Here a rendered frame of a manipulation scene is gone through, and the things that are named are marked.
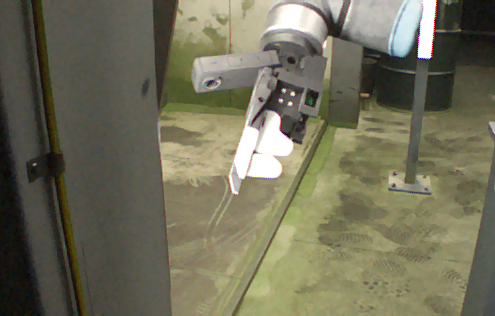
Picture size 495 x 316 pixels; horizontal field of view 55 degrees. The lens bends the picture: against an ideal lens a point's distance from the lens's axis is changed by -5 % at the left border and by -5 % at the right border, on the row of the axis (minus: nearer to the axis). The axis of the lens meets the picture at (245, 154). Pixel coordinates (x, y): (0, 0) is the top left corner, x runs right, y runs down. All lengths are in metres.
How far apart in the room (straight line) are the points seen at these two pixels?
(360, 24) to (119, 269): 0.49
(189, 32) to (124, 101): 2.99
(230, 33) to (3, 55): 3.02
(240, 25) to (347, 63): 0.71
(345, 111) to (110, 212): 2.87
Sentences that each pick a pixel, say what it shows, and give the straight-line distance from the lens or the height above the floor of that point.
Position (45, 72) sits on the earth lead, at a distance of 0.29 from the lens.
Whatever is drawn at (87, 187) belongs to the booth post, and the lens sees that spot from 0.35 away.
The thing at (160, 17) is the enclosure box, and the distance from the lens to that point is 1.65.
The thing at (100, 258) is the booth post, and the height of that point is 0.76.
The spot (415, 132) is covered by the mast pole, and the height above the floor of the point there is 0.27.
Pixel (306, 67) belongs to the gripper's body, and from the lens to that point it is 0.66.
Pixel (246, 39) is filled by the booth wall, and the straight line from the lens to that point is 3.23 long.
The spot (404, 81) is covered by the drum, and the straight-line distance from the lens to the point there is 3.63.
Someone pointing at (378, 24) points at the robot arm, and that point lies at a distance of 0.74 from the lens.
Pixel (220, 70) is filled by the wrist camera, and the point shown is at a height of 0.84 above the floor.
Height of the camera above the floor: 0.96
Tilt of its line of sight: 21 degrees down
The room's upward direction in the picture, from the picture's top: straight up
